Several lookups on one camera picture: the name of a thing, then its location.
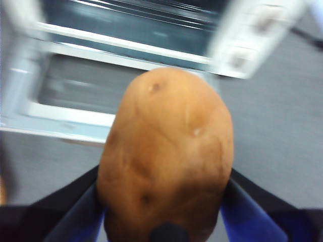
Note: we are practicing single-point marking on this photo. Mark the brown potato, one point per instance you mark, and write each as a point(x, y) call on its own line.
point(164, 151)

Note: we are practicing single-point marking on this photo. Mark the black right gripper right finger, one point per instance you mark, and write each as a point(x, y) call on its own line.
point(265, 221)

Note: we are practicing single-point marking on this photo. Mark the cream Toshiba toaster oven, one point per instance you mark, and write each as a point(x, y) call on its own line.
point(242, 40)

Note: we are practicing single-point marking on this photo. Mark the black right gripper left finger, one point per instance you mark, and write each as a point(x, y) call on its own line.
point(50, 221)

